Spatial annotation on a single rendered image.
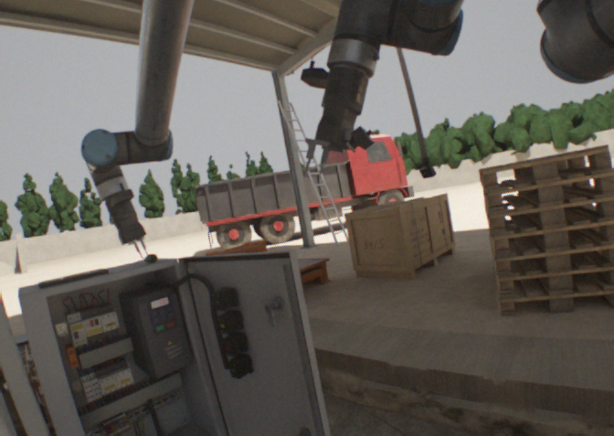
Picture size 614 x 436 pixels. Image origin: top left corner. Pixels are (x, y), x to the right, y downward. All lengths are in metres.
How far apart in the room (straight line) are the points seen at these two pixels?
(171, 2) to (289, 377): 0.78
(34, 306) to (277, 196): 8.59
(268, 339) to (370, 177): 9.62
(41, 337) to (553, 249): 2.43
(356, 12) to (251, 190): 8.67
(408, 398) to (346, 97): 1.79
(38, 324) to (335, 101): 0.78
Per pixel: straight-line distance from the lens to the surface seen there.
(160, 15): 0.59
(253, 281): 0.74
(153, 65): 0.66
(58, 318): 1.04
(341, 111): 0.55
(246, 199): 9.12
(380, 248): 3.62
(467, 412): 1.94
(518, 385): 1.82
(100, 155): 0.86
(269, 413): 0.91
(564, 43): 0.71
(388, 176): 10.57
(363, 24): 0.60
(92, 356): 1.01
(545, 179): 2.29
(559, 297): 2.45
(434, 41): 0.60
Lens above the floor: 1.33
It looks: 1 degrees up
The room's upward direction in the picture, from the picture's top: 10 degrees counter-clockwise
